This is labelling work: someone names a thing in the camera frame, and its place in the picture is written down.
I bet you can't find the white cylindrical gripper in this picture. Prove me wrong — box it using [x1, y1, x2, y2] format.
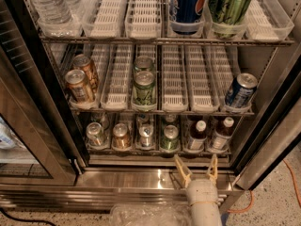
[174, 154, 222, 226]

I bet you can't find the brown bottle white cap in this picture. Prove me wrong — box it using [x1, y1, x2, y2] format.
[209, 117, 234, 152]
[187, 121, 207, 151]

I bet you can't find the green can bottom shelf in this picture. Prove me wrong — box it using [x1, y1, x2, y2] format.
[161, 125, 179, 151]

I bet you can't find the green can shelf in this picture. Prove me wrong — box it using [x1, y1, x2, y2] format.
[134, 56, 154, 73]
[161, 125, 179, 151]
[208, 0, 251, 39]
[134, 71, 155, 105]

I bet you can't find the silver can bottom shelf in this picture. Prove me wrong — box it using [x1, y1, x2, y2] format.
[139, 124, 153, 147]

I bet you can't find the gold can bottom shelf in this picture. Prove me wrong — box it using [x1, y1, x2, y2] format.
[113, 123, 131, 150]

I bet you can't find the gold can shelf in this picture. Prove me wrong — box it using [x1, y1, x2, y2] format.
[113, 123, 131, 150]
[72, 54, 99, 91]
[65, 69, 94, 103]

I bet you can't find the blue can middle shelf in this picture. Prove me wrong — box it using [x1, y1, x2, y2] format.
[225, 73, 258, 108]

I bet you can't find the open fridge door right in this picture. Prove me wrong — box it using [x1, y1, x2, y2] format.
[232, 0, 301, 190]

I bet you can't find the green can front middle shelf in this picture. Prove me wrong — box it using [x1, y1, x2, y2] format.
[134, 71, 155, 105]

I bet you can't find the stainless steel fridge cabinet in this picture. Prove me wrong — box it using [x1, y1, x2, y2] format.
[1, 0, 294, 211]

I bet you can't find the green can rear middle shelf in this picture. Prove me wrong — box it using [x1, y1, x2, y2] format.
[134, 56, 154, 73]

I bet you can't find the gold can front middle shelf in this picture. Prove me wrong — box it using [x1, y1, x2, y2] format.
[65, 69, 94, 103]

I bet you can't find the gold can rear middle shelf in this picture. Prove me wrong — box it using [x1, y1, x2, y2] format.
[72, 54, 99, 91]

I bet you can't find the glass fridge door left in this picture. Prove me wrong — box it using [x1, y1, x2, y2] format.
[0, 0, 76, 186]

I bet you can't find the green can top shelf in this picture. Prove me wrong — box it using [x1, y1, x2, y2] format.
[208, 0, 251, 39]

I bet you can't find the clear water bottle red label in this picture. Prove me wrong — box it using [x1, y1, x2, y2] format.
[31, 0, 71, 24]

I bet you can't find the clear plastic wrap bundle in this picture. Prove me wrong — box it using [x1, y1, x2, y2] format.
[109, 203, 192, 226]

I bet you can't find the silver green can bottom left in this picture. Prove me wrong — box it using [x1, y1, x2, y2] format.
[86, 122, 105, 146]

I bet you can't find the blue Pepsi can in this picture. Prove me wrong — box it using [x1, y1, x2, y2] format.
[169, 0, 206, 35]

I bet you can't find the orange cable on floor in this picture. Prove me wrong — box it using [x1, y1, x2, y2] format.
[226, 159, 301, 215]

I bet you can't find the black cable on floor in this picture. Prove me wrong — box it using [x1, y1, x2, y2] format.
[0, 206, 58, 226]

